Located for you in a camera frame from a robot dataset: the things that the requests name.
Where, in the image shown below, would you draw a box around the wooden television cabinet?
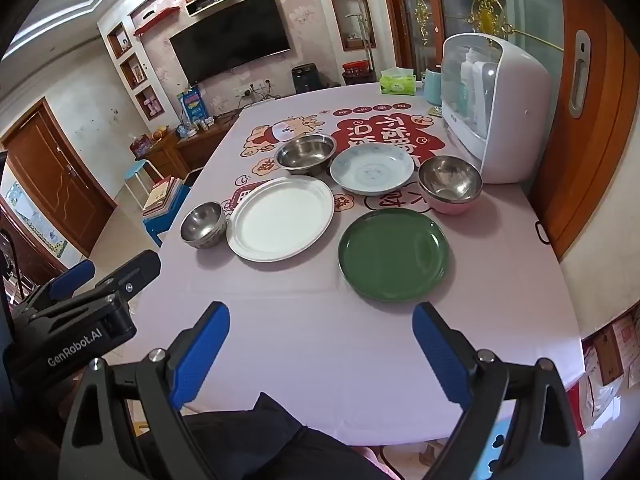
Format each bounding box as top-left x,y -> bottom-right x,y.
149,115 -> 237,182

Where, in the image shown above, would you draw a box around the blue printed box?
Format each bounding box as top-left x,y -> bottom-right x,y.
175,87 -> 205,126

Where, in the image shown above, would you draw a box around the person's dark pants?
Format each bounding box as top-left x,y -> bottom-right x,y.
182,392 -> 393,480

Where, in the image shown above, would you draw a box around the wooden sliding door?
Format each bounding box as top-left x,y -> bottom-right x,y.
529,0 -> 640,262

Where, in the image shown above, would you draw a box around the wall-mounted television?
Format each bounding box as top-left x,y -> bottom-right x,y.
169,0 -> 292,86

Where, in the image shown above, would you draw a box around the green plate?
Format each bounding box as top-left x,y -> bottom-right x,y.
337,208 -> 450,297

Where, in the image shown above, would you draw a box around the small steel bowl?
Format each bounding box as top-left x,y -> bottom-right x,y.
180,202 -> 229,250

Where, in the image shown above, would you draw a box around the silver door handle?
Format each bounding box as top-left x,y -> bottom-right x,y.
569,29 -> 592,120

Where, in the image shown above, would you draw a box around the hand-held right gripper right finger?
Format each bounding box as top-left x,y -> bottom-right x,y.
412,302 -> 586,480

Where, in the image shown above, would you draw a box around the large steel bowl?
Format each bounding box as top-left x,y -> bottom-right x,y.
275,134 -> 337,177

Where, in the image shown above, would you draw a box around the wooden room door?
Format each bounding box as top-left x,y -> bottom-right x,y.
0,97 -> 119,257

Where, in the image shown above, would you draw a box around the red container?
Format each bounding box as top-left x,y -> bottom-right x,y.
342,60 -> 374,87

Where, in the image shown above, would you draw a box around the black air fryer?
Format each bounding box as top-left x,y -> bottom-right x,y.
291,63 -> 321,95

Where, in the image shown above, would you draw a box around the blue chair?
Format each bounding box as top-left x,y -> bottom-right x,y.
142,185 -> 194,249

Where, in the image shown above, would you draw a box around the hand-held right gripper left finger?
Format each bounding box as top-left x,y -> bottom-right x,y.
59,301 -> 231,480

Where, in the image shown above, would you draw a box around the green tissue box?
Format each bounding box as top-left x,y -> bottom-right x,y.
378,67 -> 417,95

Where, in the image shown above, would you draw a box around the white wall shelf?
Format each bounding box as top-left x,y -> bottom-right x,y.
183,0 -> 236,17

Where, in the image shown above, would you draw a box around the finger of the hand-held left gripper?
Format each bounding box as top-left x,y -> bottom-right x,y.
92,250 -> 162,306
14,259 -> 97,318

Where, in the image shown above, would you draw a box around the white countertop dish cabinet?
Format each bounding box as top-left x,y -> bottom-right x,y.
440,32 -> 552,185

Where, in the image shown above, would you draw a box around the cardboard box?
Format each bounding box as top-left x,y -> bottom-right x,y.
592,332 -> 626,387

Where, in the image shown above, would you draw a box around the stack of books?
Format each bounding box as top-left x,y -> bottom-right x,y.
142,175 -> 189,219

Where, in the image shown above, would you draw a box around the pink steel bowl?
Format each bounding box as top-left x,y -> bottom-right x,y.
417,155 -> 484,216

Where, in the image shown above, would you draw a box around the blue round stool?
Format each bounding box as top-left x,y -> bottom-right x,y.
122,158 -> 167,209

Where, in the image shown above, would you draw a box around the light blue plastic stool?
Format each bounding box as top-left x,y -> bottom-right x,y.
469,417 -> 514,480

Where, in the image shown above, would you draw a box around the red box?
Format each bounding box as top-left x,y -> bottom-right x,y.
129,133 -> 154,159

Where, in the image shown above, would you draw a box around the red wall shelf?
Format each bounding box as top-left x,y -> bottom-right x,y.
133,6 -> 180,37

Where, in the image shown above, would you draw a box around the light blue patterned plate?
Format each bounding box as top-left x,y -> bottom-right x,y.
330,146 -> 416,196

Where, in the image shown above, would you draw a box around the wall poster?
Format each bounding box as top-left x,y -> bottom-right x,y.
0,179 -> 69,262

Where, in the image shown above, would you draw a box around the large white plate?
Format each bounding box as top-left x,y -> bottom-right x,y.
226,176 -> 336,263

